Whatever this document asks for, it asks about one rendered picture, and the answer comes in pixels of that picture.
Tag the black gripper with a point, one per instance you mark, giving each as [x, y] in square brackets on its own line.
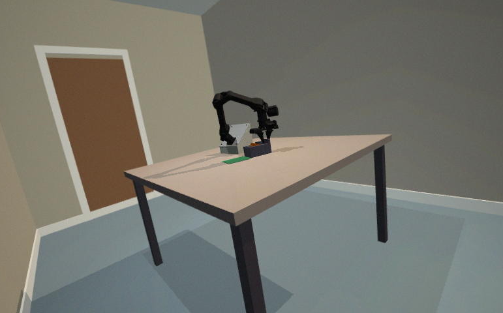
[259, 130]

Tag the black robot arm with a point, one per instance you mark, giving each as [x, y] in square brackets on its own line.
[257, 104]

